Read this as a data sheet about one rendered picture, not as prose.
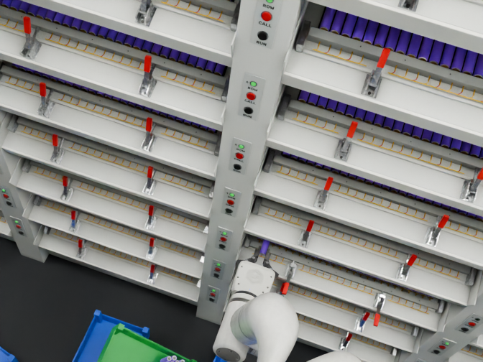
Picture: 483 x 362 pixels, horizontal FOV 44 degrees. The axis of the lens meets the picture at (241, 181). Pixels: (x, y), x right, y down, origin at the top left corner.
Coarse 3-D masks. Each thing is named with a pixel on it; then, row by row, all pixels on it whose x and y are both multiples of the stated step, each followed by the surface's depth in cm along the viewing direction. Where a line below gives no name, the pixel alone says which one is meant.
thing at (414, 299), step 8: (256, 248) 172; (272, 248) 171; (280, 256) 172; (288, 256) 171; (296, 256) 171; (304, 264) 171; (312, 264) 170; (320, 264) 170; (328, 272) 170; (336, 272) 170; (344, 272) 170; (336, 280) 170; (344, 280) 170; (352, 280) 169; (360, 280) 169; (368, 280) 169; (376, 288) 169; (384, 288) 169; (392, 288) 169; (392, 296) 169; (400, 296) 168; (408, 296) 168; (416, 296) 168; (400, 304) 169; (424, 304) 168; (432, 304) 168
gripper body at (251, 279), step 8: (240, 264) 159; (248, 264) 159; (256, 264) 159; (240, 272) 157; (248, 272) 157; (256, 272) 158; (264, 272) 158; (272, 272) 159; (240, 280) 155; (248, 280) 156; (256, 280) 156; (264, 280) 157; (272, 280) 157; (232, 288) 155; (240, 288) 154; (248, 288) 154; (256, 288) 154; (264, 288) 155; (256, 296) 152
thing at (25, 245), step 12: (0, 120) 157; (0, 156) 166; (12, 156) 170; (12, 168) 173; (0, 180) 178; (12, 192) 182; (24, 192) 186; (0, 204) 192; (24, 204) 189; (12, 216) 197; (12, 228) 206; (24, 228) 202; (36, 228) 205; (24, 240) 210; (24, 252) 220; (36, 252) 217; (48, 252) 224
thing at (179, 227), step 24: (24, 168) 177; (48, 168) 177; (48, 192) 178; (72, 192) 177; (96, 192) 177; (120, 192) 175; (120, 216) 176; (144, 216) 176; (168, 216) 176; (192, 216) 174; (168, 240) 178; (192, 240) 174
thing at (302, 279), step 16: (256, 240) 174; (240, 256) 173; (304, 256) 173; (304, 272) 172; (352, 272) 172; (320, 288) 171; (336, 288) 171; (352, 288) 171; (368, 304) 170; (384, 304) 170; (448, 304) 166; (416, 320) 169; (432, 320) 169
